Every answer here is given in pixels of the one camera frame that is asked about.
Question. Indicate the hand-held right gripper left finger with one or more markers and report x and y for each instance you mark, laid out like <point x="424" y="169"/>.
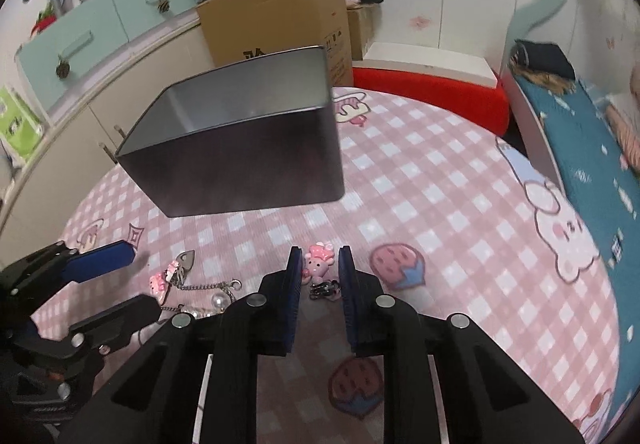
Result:
<point x="296" y="294"/>

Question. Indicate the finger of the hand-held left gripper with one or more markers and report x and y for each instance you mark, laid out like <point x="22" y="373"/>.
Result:
<point x="117" y="321"/>
<point x="100" y="260"/>

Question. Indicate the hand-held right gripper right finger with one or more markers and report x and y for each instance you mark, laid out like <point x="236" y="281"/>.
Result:
<point x="346" y="294"/>

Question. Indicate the grey metal tin box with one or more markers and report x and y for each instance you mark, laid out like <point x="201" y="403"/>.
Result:
<point x="240" y="164"/>

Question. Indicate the pink checked tablecloth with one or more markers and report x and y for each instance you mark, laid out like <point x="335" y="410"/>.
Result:
<point x="425" y="184"/>

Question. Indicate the white low cabinet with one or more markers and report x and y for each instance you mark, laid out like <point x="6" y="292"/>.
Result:
<point x="75" y="116"/>

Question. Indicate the green white bag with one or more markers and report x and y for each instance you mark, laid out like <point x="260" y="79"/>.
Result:
<point x="17" y="124"/>

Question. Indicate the pine cone ornament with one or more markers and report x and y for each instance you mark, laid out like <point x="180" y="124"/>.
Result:
<point x="63" y="68"/>
<point x="162" y="5"/>

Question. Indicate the red stool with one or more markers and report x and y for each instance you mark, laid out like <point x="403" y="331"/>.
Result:
<point x="440" y="93"/>

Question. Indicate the mint drawer cabinet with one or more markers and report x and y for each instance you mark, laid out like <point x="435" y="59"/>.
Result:
<point x="100" y="24"/>

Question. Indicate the red strawberry plush toy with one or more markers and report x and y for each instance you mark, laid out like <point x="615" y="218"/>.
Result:
<point x="44" y="22"/>

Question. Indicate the white board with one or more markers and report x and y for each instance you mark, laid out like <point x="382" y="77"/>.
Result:
<point x="430" y="61"/>

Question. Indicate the small cardboard box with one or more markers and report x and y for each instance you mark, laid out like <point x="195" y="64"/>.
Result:
<point x="359" y="31"/>

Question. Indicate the blue patterned bedsheet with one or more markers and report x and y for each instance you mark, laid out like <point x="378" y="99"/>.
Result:
<point x="575" y="149"/>

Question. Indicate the large cardboard box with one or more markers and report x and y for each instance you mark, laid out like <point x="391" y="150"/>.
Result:
<point x="280" y="19"/>

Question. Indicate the pink flower sticker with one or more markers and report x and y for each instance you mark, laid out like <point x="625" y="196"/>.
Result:
<point x="419" y="21"/>

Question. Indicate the folded brown garment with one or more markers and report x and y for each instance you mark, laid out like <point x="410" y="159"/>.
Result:
<point x="545" y="83"/>

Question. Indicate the folded black garment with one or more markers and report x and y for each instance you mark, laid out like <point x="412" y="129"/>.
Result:
<point x="545" y="56"/>

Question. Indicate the pink pillow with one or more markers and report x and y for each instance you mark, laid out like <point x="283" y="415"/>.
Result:
<point x="627" y="129"/>

